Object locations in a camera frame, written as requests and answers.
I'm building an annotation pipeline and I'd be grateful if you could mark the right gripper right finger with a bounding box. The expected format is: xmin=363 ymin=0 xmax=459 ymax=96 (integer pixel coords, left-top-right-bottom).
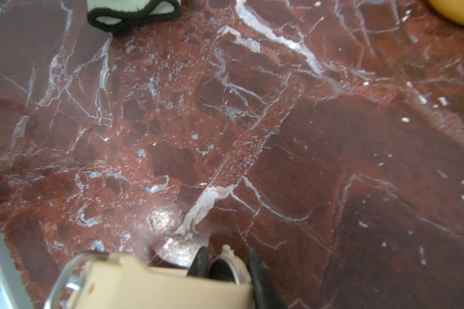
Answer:
xmin=246 ymin=247 xmax=287 ymax=309

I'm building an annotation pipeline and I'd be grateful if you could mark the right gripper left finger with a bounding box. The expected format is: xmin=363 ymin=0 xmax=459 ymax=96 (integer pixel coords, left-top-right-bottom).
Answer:
xmin=186 ymin=247 xmax=210 ymax=278

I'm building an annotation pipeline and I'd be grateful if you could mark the cream strap watch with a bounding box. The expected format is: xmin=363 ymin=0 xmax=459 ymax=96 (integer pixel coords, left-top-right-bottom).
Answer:
xmin=44 ymin=245 xmax=255 ymax=308

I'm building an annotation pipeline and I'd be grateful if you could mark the yellow plastic storage box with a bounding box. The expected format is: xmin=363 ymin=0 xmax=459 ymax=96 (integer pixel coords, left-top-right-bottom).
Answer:
xmin=428 ymin=0 xmax=464 ymax=26

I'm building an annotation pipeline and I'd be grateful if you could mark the green work glove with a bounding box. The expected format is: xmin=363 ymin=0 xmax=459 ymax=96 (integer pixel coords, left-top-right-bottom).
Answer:
xmin=86 ymin=0 xmax=183 ymax=33

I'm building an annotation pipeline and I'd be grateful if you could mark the aluminium front rail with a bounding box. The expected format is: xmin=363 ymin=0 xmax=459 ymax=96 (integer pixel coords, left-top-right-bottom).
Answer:
xmin=0 ymin=200 xmax=36 ymax=309

